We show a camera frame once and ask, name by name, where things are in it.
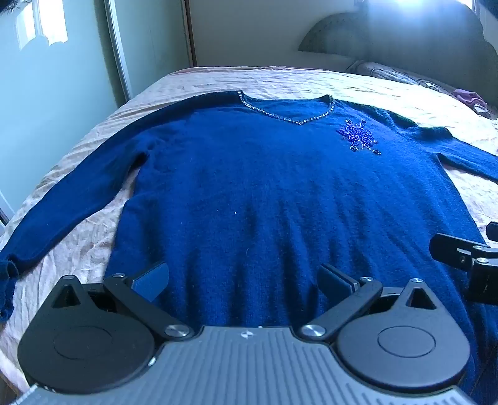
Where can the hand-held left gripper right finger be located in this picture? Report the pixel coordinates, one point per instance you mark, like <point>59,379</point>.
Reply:
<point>331,281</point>

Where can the bright window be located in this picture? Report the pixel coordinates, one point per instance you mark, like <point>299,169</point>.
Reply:
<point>389,4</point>

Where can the patterned pillow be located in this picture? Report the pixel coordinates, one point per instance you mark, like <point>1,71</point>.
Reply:
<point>389,74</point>

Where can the grey scalloped headboard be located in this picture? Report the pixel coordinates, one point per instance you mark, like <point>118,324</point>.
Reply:
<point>428,43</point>

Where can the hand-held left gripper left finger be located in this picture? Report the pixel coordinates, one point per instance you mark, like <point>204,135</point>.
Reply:
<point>152,279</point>

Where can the purple cloth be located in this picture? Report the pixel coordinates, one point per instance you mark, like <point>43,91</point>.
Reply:
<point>467,96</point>

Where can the green sliding door wardrobe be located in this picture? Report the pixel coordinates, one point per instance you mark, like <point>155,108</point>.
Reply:
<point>58,97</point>

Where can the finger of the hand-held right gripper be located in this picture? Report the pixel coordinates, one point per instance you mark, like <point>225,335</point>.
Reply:
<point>451,249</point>

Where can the blue beaded sweater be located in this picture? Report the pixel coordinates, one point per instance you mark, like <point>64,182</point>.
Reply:
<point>253,187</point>

